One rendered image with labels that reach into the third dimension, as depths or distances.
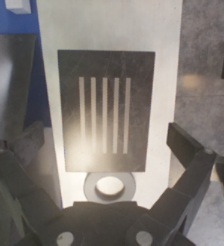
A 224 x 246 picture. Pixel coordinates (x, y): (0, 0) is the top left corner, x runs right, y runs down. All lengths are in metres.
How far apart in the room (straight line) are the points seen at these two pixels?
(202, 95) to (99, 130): 1.56
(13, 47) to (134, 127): 0.47
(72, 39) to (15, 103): 0.26
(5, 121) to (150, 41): 0.39
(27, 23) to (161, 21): 0.47
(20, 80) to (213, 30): 1.54
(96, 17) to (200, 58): 1.45
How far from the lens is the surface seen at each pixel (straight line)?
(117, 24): 0.34
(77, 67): 0.25
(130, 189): 0.41
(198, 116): 1.81
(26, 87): 0.54
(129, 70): 0.25
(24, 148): 0.17
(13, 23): 0.72
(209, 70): 1.78
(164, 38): 0.36
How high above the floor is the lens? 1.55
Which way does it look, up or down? 72 degrees down
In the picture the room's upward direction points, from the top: 175 degrees clockwise
